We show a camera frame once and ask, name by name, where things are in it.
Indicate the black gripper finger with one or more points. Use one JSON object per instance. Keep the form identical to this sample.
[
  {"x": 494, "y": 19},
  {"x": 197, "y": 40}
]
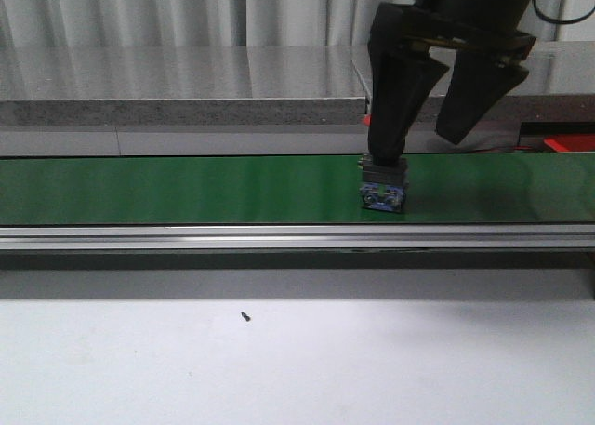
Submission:
[
  {"x": 403, "y": 74},
  {"x": 478, "y": 82}
]

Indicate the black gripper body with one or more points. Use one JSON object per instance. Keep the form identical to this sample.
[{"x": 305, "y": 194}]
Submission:
[{"x": 485, "y": 30}]

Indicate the red mushroom push button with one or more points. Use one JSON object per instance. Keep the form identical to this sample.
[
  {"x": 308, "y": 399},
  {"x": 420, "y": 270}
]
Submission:
[{"x": 384, "y": 185}]

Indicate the right grey stone slab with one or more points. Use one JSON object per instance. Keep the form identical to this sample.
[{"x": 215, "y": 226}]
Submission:
[{"x": 559, "y": 86}]

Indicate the grey stone slab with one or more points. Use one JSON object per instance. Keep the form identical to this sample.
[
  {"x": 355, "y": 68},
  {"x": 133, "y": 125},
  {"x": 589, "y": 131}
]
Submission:
[
  {"x": 559, "y": 86},
  {"x": 180, "y": 86}
]

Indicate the red plastic bin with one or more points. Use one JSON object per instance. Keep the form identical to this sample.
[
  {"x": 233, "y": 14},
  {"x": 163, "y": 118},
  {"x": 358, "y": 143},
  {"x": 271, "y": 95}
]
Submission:
[{"x": 571, "y": 143}]

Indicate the green conveyor belt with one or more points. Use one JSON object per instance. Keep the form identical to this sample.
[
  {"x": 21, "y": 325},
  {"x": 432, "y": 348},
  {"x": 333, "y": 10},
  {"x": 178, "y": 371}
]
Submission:
[{"x": 303, "y": 189}]

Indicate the left grey stone slab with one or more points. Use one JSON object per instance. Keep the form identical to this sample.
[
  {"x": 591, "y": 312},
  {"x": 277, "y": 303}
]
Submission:
[{"x": 180, "y": 86}]

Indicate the aluminium conveyor side rail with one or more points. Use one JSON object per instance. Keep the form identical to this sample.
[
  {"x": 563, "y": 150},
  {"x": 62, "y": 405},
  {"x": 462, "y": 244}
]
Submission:
[{"x": 341, "y": 236}]

